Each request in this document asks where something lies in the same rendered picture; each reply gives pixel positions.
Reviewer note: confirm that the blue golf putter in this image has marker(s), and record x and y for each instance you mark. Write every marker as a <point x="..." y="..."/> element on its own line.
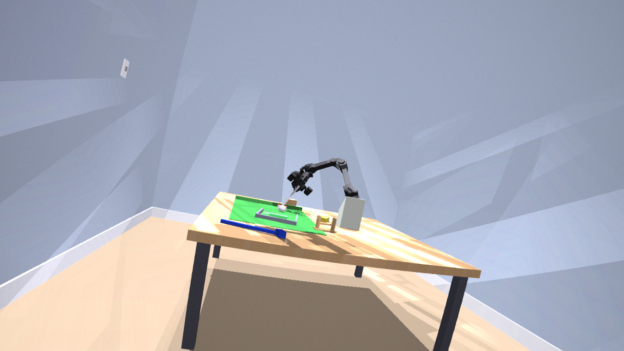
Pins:
<point x="280" y="233"/>

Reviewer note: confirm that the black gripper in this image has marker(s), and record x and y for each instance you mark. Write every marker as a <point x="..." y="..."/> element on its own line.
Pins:
<point x="297" y="181"/>

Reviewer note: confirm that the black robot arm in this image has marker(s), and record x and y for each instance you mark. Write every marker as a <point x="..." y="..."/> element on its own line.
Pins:
<point x="311" y="168"/>

